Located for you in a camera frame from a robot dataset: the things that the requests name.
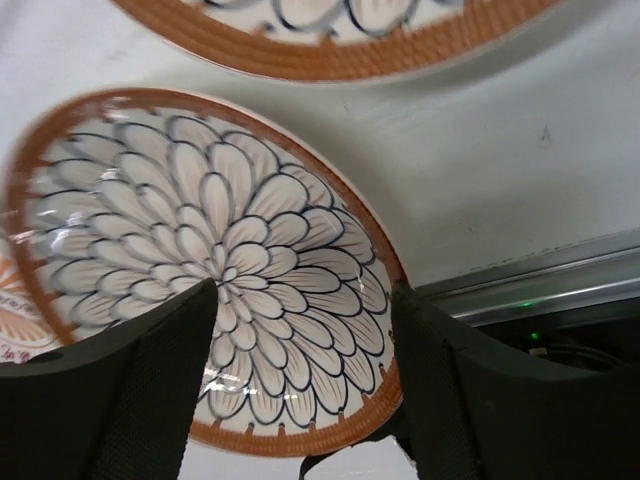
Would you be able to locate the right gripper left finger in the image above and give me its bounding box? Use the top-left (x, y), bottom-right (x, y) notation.
top-left (1, 280), bottom-right (216, 479)

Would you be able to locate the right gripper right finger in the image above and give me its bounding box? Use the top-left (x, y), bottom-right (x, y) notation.
top-left (391, 282), bottom-right (639, 479)

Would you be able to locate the orange sunburst plate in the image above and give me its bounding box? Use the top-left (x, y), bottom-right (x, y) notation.
top-left (0, 237), bottom-right (61, 363)

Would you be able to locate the white plate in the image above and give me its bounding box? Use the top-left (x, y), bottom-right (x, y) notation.
top-left (1, 88), bottom-right (406, 457)

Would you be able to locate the flower pattern plate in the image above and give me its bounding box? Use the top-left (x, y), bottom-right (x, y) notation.
top-left (116, 1), bottom-right (557, 84)

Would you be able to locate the aluminium table edge rail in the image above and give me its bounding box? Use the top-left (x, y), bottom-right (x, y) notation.
top-left (417, 230), bottom-right (639, 327)

